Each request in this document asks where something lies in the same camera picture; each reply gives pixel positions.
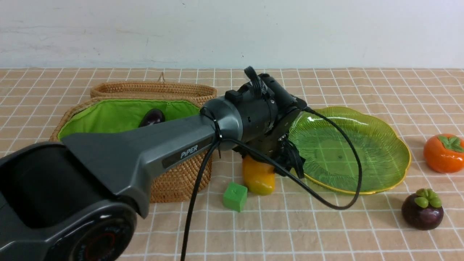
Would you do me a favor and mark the black camera cable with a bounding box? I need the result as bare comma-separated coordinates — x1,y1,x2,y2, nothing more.
180,107,363,261

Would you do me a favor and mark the woven wicker basket lid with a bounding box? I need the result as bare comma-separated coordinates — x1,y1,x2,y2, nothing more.
90,73,217,106

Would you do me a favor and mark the beige checkered tablecloth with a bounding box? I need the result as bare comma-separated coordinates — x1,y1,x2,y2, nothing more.
0,68,464,261

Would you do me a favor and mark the orange persimmon green top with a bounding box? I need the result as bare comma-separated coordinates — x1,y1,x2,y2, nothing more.
423,133,464,174

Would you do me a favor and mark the green toy cube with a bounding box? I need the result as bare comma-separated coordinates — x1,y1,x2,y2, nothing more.
223,182,248,212

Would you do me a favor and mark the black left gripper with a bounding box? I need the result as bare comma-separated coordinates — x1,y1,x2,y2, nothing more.
225,66,306,179

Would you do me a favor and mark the green glass leaf plate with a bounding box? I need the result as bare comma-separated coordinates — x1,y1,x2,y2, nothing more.
289,106,411,195

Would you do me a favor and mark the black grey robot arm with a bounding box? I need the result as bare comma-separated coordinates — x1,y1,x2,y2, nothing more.
0,67,307,261

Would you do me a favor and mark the yellow orange mango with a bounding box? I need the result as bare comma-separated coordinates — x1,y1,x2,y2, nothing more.
242,155,276,196

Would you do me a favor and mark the woven wicker basket green lining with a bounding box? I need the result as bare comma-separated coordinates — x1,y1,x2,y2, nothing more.
49,96,214,203

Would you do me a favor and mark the dark purple mangosteen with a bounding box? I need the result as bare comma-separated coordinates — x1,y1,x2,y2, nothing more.
401,188,444,230

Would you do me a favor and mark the purple eggplant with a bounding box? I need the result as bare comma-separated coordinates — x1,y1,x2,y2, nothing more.
138,108,166,128

